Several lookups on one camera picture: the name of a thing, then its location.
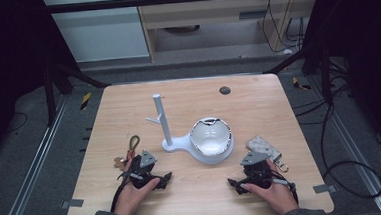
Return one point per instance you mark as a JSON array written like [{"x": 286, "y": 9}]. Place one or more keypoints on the white cabinet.
[{"x": 100, "y": 33}]

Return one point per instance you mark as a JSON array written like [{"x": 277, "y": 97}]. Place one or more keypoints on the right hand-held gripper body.
[{"x": 257, "y": 172}]

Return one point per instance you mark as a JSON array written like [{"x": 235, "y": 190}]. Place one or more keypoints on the black curtain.
[
  {"x": 9, "y": 65},
  {"x": 368, "y": 43}
]

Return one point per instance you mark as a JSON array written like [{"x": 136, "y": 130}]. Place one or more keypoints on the grey table grommet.
[{"x": 225, "y": 90}]

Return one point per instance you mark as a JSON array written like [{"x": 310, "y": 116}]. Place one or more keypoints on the aluminium floor rail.
[
  {"x": 32, "y": 170},
  {"x": 358, "y": 150}
]

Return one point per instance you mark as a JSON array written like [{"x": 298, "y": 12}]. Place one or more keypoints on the white quilted key pouch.
[{"x": 263, "y": 147}]

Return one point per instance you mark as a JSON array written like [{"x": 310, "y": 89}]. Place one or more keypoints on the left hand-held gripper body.
[{"x": 142, "y": 174}]

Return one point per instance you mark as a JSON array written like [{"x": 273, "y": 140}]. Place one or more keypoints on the white bowl with silver rim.
[{"x": 210, "y": 138}]

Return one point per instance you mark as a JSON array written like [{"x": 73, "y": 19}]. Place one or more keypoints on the person's left hand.
[{"x": 133, "y": 198}]

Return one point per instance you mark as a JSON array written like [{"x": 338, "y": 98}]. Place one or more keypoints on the yellow black hazard tape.
[
  {"x": 85, "y": 101},
  {"x": 300, "y": 84}
]

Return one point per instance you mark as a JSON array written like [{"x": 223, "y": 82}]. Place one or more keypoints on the grey tape strip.
[
  {"x": 324, "y": 188},
  {"x": 72, "y": 203}
]

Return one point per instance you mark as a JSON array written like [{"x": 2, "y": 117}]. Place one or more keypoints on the light wooden desk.
[{"x": 206, "y": 11}]

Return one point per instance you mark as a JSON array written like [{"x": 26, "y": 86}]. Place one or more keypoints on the black metal stand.
[
  {"x": 49, "y": 96},
  {"x": 325, "y": 72}
]

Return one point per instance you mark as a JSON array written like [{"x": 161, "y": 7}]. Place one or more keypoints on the person's right hand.
[{"x": 273, "y": 194}]

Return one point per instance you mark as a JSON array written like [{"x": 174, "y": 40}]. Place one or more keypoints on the white key stand with pole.
[{"x": 177, "y": 144}]

